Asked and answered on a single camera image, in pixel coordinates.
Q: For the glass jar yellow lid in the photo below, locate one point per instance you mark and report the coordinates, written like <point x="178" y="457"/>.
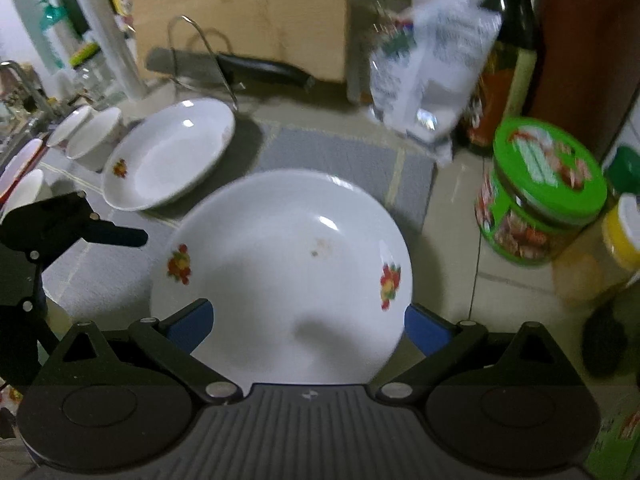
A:
<point x="92" y="77"/>

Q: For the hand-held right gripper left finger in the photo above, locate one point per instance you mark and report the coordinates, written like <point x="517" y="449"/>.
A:
<point x="192" y="325"/>

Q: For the green carton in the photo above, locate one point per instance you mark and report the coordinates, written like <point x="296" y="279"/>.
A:
<point x="617" y="440"/>

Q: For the dark soy sauce bottle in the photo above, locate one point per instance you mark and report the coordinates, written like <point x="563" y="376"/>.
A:
<point x="515" y="60"/>

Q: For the red and white basin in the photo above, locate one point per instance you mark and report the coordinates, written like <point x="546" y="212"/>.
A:
<point x="17" y="162"/>

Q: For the green lid sauce jar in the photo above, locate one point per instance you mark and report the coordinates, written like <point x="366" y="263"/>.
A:
<point x="540" y="195"/>

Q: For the white plastic seasoning bag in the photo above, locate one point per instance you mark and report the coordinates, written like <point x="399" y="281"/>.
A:
<point x="440" y="70"/>

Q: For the plain white bowl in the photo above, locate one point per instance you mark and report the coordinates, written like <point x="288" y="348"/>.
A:
<point x="95" y="145"/>

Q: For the white floral plate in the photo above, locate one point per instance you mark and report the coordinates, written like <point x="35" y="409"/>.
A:
<point x="170" y="160"/>
<point x="280" y="270"/>

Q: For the green cap container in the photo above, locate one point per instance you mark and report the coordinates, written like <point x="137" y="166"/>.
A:
<point x="625" y="170"/>

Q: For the grey teal checked dish mat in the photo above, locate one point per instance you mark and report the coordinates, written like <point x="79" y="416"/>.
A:
<point x="325" y="155"/>

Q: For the bamboo cutting board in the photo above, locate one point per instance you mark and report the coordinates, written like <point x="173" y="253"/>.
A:
<point x="240" y="10"/>

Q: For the steel sink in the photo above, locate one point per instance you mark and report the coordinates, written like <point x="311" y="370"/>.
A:
<point x="15" y="125"/>

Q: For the yellow lid spice jar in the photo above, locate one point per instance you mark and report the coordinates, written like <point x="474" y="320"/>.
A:
<point x="600" y="260"/>

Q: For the yellow label cooking wine jug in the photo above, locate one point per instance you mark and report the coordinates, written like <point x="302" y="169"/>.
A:
<point x="121" y="2"/>

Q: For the steel faucet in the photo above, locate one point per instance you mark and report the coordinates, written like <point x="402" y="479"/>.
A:
<point x="30" y="87"/>

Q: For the white bowl pink print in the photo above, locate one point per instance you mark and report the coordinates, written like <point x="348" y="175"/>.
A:
<point x="67" y="127"/>
<point x="27" y="192"/>

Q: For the brown knife block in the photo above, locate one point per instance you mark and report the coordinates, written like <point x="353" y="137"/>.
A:
<point x="585" y="60"/>

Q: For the green dish soap bottle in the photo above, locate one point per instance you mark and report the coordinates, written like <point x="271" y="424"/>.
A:
<point x="57" y="20"/>

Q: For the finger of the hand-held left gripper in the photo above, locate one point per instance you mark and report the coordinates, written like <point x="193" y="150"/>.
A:
<point x="120" y="236"/>

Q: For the translucent plastic wrap roll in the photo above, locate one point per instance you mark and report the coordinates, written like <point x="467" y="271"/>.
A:
<point x="112" y="45"/>

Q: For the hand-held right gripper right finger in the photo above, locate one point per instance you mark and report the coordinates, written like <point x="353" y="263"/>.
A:
<point x="422" y="330"/>

